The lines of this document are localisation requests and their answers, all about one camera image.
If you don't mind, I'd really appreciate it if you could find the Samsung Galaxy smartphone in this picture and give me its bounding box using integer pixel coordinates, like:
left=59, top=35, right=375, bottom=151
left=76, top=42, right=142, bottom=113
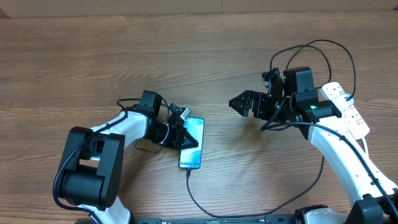
left=178, top=117, right=205, bottom=169

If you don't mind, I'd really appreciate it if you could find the black USB charging cable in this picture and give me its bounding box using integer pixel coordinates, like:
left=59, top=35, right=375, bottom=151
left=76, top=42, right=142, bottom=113
left=185, top=39, right=357, bottom=218

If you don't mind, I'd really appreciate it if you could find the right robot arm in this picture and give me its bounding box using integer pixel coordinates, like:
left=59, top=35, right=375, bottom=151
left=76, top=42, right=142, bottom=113
left=229, top=67, right=397, bottom=223

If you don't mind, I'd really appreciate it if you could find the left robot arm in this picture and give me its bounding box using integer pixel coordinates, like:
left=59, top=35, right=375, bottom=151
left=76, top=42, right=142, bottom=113
left=52, top=90, right=205, bottom=223

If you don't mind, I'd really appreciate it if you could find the white USB charger plug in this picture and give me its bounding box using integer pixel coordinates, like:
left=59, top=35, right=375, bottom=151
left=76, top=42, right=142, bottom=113
left=331, top=93, right=354, bottom=112

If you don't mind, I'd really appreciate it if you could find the white power strip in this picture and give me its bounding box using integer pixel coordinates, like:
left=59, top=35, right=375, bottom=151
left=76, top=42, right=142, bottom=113
left=320, top=82, right=370, bottom=140

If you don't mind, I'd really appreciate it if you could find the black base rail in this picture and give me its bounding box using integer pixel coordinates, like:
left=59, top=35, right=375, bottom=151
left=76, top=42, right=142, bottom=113
left=133, top=214, right=301, bottom=224

